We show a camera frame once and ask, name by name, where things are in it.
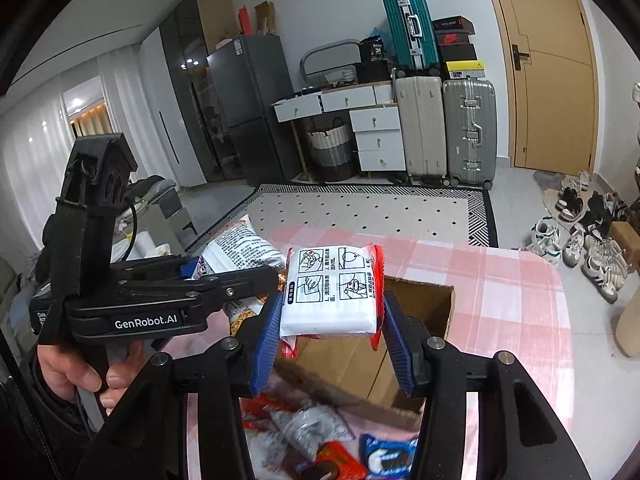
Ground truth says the black white patterned rug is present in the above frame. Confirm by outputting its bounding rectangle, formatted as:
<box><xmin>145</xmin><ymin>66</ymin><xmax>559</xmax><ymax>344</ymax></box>
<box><xmin>187</xmin><ymin>184</ymin><xmax>500</xmax><ymax>251</ymax></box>

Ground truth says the black red-label shoe box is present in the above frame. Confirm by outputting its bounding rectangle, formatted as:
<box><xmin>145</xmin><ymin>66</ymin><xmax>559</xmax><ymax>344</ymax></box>
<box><xmin>432</xmin><ymin>16</ymin><xmax>474</xmax><ymax>35</ymax></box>

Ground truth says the group of shoes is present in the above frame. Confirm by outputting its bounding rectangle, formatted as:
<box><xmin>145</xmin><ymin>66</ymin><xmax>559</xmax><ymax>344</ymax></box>
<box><xmin>520</xmin><ymin>170</ymin><xmax>636</xmax><ymax>306</ymax></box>

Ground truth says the grey refrigerator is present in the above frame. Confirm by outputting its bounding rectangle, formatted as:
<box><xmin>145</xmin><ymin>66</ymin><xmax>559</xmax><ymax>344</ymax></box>
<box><xmin>206</xmin><ymin>35</ymin><xmax>303</xmax><ymax>187</ymax></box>

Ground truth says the beige suitcase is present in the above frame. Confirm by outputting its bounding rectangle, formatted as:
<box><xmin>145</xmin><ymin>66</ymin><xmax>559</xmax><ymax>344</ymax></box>
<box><xmin>394</xmin><ymin>76</ymin><xmax>448</xmax><ymax>186</ymax></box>

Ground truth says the oval mirror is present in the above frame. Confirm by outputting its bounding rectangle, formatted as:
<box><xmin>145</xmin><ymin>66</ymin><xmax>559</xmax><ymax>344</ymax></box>
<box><xmin>299</xmin><ymin>39</ymin><xmax>373</xmax><ymax>86</ymax></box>

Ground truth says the silver suitcase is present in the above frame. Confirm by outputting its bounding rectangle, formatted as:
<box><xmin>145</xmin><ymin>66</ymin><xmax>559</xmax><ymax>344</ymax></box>
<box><xmin>442</xmin><ymin>79</ymin><xmax>497</xmax><ymax>190</ymax></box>

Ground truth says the small red snack packet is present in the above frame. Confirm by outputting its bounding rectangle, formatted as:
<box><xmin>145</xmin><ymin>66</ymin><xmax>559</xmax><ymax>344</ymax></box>
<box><xmin>241</xmin><ymin>392</ymin><xmax>301</xmax><ymax>431</ymax></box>

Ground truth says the tall cardboard box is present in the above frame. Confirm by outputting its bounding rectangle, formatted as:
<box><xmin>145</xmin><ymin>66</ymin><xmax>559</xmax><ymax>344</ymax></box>
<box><xmin>194</xmin><ymin>0</ymin><xmax>238</xmax><ymax>53</ymax></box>

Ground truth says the dark glass cabinet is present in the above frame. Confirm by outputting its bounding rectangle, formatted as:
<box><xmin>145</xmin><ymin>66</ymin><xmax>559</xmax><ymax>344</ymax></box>
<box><xmin>159</xmin><ymin>8</ymin><xmax>236</xmax><ymax>183</ymax></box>

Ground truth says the wooden door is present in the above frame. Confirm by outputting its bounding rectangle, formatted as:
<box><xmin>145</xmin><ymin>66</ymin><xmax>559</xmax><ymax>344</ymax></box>
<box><xmin>477</xmin><ymin>0</ymin><xmax>601</xmax><ymax>173</ymax></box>

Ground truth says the person's left hand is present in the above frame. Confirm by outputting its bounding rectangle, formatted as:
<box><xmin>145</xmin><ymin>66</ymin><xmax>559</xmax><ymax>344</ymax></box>
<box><xmin>37</xmin><ymin>340</ymin><xmax>146</xmax><ymax>411</ymax></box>

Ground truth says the red cookie packet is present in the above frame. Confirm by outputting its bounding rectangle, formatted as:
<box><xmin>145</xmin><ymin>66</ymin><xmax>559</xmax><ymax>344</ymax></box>
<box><xmin>295</xmin><ymin>441</ymin><xmax>368</xmax><ymax>480</ymax></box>

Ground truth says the brown cardboard box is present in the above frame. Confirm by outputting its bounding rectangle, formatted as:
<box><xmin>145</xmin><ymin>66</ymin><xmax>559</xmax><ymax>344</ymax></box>
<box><xmin>272</xmin><ymin>275</ymin><xmax>456</xmax><ymax>431</ymax></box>

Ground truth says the white sheer curtain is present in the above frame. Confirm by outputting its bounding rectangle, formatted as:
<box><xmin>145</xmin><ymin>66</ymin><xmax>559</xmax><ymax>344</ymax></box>
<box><xmin>0</xmin><ymin>50</ymin><xmax>146</xmax><ymax>261</ymax></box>

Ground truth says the white wardrobe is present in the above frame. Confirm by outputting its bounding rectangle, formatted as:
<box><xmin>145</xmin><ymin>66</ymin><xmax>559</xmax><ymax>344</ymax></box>
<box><xmin>139</xmin><ymin>27</ymin><xmax>208</xmax><ymax>188</ymax></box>

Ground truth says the brown paper bag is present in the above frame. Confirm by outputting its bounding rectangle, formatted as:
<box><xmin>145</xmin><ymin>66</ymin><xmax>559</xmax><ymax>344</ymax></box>
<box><xmin>254</xmin><ymin>1</ymin><xmax>277</xmax><ymax>36</ymax></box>

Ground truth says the white puffed snack bag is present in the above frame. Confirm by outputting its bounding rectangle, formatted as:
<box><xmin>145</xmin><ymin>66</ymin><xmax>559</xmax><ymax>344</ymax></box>
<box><xmin>197</xmin><ymin>215</ymin><xmax>288</xmax><ymax>336</ymax></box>

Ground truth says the blue cookie packet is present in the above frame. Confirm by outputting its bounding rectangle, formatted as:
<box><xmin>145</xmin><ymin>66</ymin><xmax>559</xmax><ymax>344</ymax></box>
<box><xmin>360</xmin><ymin>432</ymin><xmax>418</xmax><ymax>480</ymax></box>

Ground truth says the black printed box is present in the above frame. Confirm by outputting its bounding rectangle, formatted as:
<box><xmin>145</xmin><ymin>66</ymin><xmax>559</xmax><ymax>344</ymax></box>
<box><xmin>358</xmin><ymin>37</ymin><xmax>386</xmax><ymax>64</ymax></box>

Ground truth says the small cardboard box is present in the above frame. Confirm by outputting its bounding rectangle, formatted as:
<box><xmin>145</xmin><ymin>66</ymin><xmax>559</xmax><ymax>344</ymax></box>
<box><xmin>609</xmin><ymin>221</ymin><xmax>640</xmax><ymax>256</ymax></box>

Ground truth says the teal suitcase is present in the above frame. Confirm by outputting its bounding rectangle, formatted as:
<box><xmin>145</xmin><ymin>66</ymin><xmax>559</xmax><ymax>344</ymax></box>
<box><xmin>381</xmin><ymin>0</ymin><xmax>441</xmax><ymax>72</ymax></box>

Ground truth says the silver snack packet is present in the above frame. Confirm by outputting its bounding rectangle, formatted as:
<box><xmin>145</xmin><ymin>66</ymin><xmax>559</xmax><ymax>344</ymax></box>
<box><xmin>265</xmin><ymin>402</ymin><xmax>353</xmax><ymax>466</ymax></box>

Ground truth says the woven laundry basket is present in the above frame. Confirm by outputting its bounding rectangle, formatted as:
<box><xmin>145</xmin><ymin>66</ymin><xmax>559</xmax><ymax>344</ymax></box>
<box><xmin>305</xmin><ymin>117</ymin><xmax>358</xmax><ymax>182</ymax></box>

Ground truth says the grey door mat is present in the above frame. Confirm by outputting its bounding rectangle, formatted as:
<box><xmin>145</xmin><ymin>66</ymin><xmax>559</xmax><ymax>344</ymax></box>
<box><xmin>532</xmin><ymin>169</ymin><xmax>591</xmax><ymax>218</ymax></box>

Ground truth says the white red-edged snack packet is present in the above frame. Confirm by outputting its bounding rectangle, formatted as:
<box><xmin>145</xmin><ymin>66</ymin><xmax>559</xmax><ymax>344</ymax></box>
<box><xmin>277</xmin><ymin>244</ymin><xmax>388</xmax><ymax>358</ymax></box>

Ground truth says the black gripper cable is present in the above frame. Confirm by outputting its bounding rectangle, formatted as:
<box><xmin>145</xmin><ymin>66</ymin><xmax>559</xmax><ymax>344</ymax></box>
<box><xmin>117</xmin><ymin>200</ymin><xmax>140</xmax><ymax>261</ymax></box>

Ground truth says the white drawer desk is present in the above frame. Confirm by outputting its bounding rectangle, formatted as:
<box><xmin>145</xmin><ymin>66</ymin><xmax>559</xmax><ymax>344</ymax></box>
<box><xmin>272</xmin><ymin>81</ymin><xmax>407</xmax><ymax>181</ymax></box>

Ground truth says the pink checked tablecloth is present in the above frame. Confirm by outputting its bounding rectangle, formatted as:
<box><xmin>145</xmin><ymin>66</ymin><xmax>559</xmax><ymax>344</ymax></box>
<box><xmin>150</xmin><ymin>225</ymin><xmax>576</xmax><ymax>480</ymax></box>

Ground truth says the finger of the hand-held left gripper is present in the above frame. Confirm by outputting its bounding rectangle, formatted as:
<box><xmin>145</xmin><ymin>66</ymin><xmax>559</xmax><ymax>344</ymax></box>
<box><xmin>119</xmin><ymin>266</ymin><xmax>280</xmax><ymax>312</ymax></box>
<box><xmin>112</xmin><ymin>254</ymin><xmax>203</xmax><ymax>283</ymax></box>

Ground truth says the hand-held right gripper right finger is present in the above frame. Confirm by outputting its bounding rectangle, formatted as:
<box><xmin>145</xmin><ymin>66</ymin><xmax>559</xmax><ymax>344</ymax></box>
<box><xmin>382</xmin><ymin>290</ymin><xmax>593</xmax><ymax>480</ymax></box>

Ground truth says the black bag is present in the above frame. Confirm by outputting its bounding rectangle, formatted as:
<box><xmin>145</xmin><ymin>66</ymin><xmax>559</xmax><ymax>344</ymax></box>
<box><xmin>354</xmin><ymin>62</ymin><xmax>392</xmax><ymax>85</ymax></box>

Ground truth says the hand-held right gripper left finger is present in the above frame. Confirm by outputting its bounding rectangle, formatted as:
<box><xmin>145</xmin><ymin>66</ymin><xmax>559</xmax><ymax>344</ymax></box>
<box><xmin>75</xmin><ymin>290</ymin><xmax>283</xmax><ymax>480</ymax></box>

